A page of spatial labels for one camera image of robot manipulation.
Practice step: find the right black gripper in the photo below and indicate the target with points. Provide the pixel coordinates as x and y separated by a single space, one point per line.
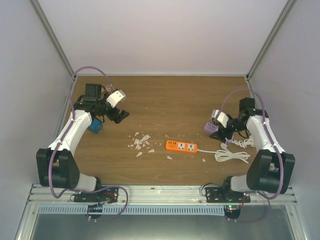
220 134

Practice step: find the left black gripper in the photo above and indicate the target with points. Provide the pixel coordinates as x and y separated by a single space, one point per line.
120 117

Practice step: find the purple power strip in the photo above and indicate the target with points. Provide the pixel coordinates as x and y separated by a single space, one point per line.
210 128

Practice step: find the blue cube adapter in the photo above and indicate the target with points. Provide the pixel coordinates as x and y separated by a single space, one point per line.
96 126

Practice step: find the orange power strip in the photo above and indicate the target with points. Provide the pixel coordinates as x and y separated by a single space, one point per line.
181 146

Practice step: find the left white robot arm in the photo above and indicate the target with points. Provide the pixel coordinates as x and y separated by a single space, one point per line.
56 164

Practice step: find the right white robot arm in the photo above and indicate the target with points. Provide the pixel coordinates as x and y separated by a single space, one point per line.
272 167

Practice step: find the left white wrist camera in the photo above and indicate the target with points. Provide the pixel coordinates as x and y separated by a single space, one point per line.
116 97

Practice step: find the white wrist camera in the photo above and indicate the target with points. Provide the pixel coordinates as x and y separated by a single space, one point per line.
116 97
219 118

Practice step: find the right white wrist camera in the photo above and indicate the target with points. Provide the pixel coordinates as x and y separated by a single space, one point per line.
219 118

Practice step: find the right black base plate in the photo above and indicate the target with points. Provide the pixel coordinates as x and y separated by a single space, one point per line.
220 195

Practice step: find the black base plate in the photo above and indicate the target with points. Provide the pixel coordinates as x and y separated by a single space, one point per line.
107 196
220 195

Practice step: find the aluminium front rail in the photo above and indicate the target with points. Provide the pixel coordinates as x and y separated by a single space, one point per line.
171 195

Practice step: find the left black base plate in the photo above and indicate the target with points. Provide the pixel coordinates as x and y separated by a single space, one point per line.
107 196

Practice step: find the grey slotted cable duct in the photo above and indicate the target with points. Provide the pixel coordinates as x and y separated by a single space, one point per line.
197 210

